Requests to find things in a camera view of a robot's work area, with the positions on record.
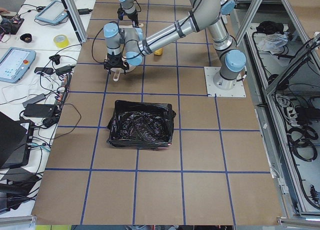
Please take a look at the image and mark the black power adapter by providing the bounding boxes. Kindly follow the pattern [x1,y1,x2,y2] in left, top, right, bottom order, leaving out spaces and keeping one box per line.
[55,65,75,76]

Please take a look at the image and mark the aluminium frame post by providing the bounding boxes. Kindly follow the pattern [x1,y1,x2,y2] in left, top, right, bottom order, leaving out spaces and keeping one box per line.
[61,0,88,45]

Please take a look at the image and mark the yellow tape roll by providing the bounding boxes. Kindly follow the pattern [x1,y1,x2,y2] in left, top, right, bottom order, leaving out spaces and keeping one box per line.
[53,34,70,49]

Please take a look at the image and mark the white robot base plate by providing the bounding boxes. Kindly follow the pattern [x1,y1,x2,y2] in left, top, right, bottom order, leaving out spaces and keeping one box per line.
[204,66,246,98]

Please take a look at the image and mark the black small bowl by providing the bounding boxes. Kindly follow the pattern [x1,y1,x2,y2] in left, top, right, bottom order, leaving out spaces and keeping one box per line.
[20,33,33,43]

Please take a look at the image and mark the crumpled white cloth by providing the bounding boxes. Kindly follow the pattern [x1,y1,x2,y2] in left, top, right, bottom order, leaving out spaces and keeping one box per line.
[257,33,288,54]

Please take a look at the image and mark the yellow potato toy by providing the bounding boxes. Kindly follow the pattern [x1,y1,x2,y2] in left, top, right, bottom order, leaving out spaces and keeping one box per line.
[154,47,164,56]

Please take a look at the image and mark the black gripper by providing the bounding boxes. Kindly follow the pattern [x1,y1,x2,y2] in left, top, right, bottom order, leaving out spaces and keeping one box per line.
[126,10,139,28]
[103,53,130,75]

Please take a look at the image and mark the black laptop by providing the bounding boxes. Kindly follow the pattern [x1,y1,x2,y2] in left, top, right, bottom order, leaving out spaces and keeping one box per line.
[0,113,34,170]

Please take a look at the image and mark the white hand brush black bristles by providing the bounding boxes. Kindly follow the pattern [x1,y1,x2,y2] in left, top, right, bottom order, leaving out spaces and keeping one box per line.
[119,23,144,29]

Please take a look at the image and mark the bin with black bag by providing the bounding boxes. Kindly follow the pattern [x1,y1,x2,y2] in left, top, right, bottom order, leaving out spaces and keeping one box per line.
[107,100,176,149]

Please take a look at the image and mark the blue teach pendant tablet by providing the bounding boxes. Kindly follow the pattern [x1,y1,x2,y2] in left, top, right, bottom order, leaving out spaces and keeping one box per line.
[34,0,68,26]

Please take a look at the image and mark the black power brick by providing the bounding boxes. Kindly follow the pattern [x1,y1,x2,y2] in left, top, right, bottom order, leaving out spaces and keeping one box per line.
[23,103,58,118]

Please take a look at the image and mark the beige plastic dustpan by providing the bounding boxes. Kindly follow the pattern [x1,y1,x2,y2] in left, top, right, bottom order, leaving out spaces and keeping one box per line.
[111,65,136,82]

